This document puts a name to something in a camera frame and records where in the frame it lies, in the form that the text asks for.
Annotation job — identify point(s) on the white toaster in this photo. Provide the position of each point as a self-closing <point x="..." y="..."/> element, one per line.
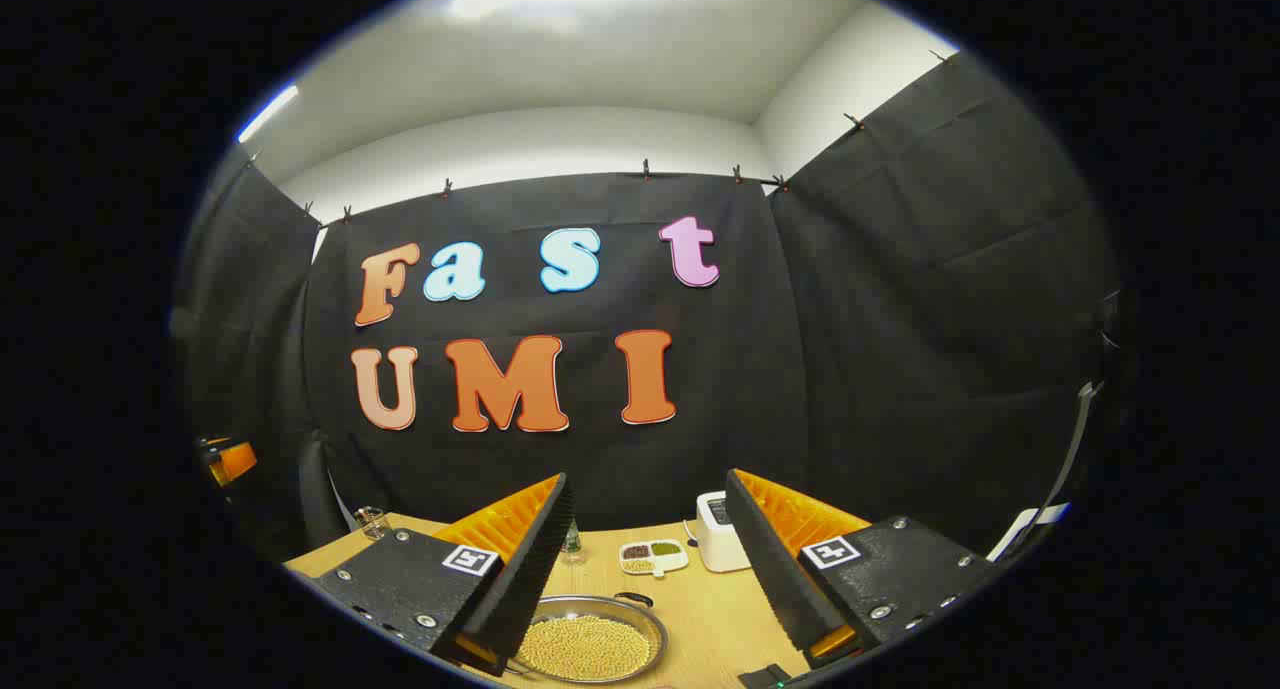
<point x="718" y="549"/>

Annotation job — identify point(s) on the white panel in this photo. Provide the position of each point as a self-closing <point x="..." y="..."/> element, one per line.
<point x="1030" y="524"/>

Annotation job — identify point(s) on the clear plastic water bottle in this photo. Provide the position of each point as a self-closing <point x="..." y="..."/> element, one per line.
<point x="572" y="545"/>

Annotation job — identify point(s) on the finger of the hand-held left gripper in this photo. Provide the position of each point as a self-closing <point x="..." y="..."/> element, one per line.
<point x="232" y="461"/>

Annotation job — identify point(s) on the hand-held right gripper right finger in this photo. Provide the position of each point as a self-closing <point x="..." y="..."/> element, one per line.
<point x="765" y="569"/>

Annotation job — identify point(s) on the pile of soybeans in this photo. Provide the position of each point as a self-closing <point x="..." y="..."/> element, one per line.
<point x="585" y="647"/>

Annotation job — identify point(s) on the white divided dish of beans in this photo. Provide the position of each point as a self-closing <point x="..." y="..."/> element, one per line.
<point x="652" y="555"/>

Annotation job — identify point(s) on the black backdrop cloth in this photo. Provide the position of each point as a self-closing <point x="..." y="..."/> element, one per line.
<point x="850" y="369"/>

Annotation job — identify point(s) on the row of cloth clips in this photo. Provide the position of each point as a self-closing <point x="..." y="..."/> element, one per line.
<point x="646" y="168"/>

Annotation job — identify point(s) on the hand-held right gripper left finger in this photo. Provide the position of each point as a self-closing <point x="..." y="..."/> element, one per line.
<point x="525" y="579"/>

